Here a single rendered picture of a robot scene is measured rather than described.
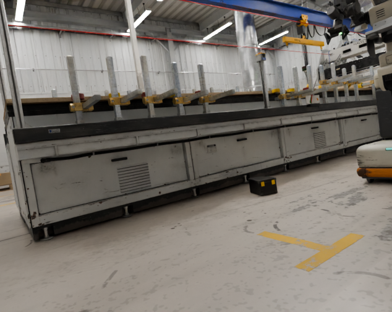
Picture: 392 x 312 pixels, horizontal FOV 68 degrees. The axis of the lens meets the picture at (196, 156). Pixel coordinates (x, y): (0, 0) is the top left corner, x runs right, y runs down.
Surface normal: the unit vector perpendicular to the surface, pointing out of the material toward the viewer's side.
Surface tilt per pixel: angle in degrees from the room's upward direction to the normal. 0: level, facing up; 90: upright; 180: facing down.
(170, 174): 90
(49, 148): 90
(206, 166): 90
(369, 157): 90
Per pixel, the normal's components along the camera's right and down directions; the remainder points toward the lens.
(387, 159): -0.82, 0.15
